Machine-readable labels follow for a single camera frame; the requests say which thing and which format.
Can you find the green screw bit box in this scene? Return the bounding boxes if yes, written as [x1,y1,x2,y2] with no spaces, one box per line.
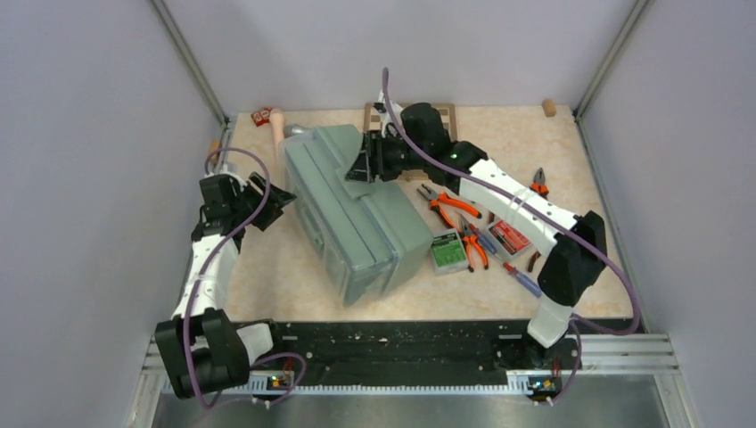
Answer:
[429,228,469,276]

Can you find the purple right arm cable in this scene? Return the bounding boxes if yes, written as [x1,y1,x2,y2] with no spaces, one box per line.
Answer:
[381,66,643,408]

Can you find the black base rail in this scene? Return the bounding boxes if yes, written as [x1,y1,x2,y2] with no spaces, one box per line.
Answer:
[224,318,645,391]

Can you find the aluminium frame post left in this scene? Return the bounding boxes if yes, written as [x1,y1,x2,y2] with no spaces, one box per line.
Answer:
[147,0,230,129]

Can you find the large orange pliers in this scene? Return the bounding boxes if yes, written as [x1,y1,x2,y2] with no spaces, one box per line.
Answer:
[416,184,482,229]

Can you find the wooden block at left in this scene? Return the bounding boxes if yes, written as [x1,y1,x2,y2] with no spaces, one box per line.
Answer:
[207,140,222,163]

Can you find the small red printed box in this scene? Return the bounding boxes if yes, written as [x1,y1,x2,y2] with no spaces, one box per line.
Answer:
[251,107,273,128]

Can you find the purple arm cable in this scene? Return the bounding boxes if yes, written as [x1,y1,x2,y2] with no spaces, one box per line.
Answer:
[381,66,643,408]
[180,146,308,412]

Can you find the wooden handle hammer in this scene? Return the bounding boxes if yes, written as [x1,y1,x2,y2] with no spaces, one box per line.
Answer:
[268,108,310,161]

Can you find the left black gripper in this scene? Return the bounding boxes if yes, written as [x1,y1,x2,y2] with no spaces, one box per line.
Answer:
[231,171,296,230]

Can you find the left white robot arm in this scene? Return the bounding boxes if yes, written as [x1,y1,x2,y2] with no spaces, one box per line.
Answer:
[153,173,296,399]

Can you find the green plastic tool box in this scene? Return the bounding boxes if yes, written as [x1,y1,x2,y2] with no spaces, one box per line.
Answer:
[278,125,433,307]

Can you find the orange handled pliers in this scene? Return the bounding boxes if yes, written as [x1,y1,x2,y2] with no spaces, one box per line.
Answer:
[530,168,549,199]

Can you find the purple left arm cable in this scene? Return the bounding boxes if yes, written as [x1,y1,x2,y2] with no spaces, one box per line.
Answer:
[180,146,308,412]

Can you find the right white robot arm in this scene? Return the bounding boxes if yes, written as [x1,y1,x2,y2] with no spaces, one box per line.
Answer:
[229,106,628,367]

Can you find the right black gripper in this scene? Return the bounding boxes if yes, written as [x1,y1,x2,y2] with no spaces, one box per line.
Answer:
[345,131,428,185]

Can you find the red tool card pack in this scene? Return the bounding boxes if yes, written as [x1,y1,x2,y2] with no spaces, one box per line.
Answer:
[486,220,531,258]

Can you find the aluminium frame post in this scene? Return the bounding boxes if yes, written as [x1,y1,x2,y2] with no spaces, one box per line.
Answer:
[572,0,654,123]
[147,0,230,129]

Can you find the wooden chessboard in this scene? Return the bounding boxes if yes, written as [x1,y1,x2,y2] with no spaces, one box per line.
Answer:
[363,103,458,182]

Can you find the orange long nose pliers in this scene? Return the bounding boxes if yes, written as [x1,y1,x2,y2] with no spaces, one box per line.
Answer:
[459,215,489,273]

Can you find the aluminium frame post right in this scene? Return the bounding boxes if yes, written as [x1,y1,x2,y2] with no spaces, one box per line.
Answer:
[572,0,654,123]

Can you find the blue handled screwdriver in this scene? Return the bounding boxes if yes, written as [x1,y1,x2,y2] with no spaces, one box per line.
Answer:
[481,228,542,298]

